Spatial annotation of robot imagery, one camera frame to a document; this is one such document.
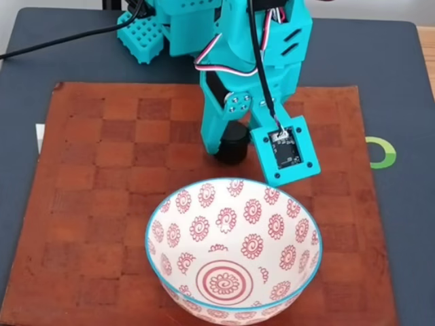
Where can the black cylinder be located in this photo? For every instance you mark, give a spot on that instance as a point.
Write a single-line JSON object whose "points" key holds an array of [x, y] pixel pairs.
{"points": [[234, 146]]}

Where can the white bowl with red flowers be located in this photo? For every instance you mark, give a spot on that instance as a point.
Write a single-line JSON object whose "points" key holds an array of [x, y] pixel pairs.
{"points": [[238, 237]]}

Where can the dark grey desk mat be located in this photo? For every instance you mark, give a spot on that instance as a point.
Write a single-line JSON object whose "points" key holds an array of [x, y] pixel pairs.
{"points": [[340, 51]]}

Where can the brown leather chessboard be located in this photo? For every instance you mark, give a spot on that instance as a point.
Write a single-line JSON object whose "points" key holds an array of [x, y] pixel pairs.
{"points": [[102, 203]]}

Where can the white paper piece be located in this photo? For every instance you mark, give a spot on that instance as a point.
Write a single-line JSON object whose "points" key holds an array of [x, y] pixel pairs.
{"points": [[40, 137]]}

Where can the teal camera mount with board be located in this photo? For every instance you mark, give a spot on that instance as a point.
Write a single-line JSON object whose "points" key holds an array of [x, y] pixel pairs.
{"points": [[306, 163]]}

